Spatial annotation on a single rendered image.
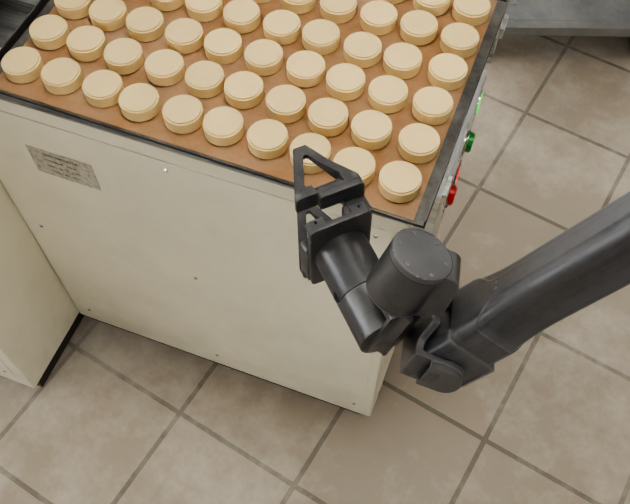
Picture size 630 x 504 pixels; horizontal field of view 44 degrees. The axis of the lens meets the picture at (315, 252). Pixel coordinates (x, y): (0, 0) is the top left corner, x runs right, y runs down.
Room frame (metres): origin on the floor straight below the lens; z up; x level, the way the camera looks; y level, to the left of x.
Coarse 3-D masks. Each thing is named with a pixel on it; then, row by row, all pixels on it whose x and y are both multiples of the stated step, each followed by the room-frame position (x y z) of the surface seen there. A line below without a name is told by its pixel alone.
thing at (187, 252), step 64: (0, 128) 0.73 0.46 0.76; (64, 128) 0.69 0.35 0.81; (64, 192) 0.71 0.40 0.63; (128, 192) 0.66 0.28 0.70; (192, 192) 0.62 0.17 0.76; (256, 192) 0.59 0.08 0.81; (64, 256) 0.74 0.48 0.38; (128, 256) 0.68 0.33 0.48; (192, 256) 0.64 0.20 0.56; (256, 256) 0.59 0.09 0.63; (128, 320) 0.71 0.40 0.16; (192, 320) 0.65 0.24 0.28; (256, 320) 0.60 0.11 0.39; (320, 320) 0.56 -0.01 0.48; (320, 384) 0.56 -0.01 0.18
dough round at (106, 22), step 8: (96, 0) 0.82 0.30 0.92; (104, 0) 0.82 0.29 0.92; (112, 0) 0.82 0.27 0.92; (120, 0) 0.82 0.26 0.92; (96, 8) 0.81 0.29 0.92; (104, 8) 0.81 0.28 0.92; (112, 8) 0.81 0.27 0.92; (120, 8) 0.81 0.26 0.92; (96, 16) 0.79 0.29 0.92; (104, 16) 0.79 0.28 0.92; (112, 16) 0.79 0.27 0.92; (120, 16) 0.80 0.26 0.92; (96, 24) 0.79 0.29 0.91; (104, 24) 0.78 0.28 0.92; (112, 24) 0.79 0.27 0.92; (120, 24) 0.79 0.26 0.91
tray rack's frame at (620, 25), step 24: (528, 0) 1.70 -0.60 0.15; (552, 0) 1.70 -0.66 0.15; (576, 0) 1.70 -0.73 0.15; (600, 0) 1.70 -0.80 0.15; (624, 0) 1.70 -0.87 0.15; (528, 24) 1.61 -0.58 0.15; (552, 24) 1.61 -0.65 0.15; (576, 24) 1.61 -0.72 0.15; (600, 24) 1.61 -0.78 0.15; (624, 24) 1.61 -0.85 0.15
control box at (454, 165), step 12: (480, 84) 0.75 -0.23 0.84; (480, 96) 0.74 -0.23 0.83; (468, 120) 0.69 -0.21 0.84; (468, 132) 0.67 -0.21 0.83; (456, 144) 0.64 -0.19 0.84; (456, 156) 0.62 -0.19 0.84; (456, 168) 0.65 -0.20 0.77; (444, 204) 0.60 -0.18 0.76; (420, 228) 0.56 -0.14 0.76; (432, 228) 0.55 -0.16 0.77
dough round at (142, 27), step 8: (136, 8) 0.81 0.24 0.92; (144, 8) 0.81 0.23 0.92; (152, 8) 0.81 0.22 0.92; (128, 16) 0.79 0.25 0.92; (136, 16) 0.79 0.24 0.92; (144, 16) 0.79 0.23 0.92; (152, 16) 0.79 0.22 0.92; (160, 16) 0.79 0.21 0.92; (128, 24) 0.78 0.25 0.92; (136, 24) 0.78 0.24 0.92; (144, 24) 0.78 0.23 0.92; (152, 24) 0.78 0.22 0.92; (160, 24) 0.78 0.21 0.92; (128, 32) 0.78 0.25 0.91; (136, 32) 0.77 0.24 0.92; (144, 32) 0.77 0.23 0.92; (152, 32) 0.77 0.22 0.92; (160, 32) 0.78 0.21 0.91; (144, 40) 0.77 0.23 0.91; (152, 40) 0.77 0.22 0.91
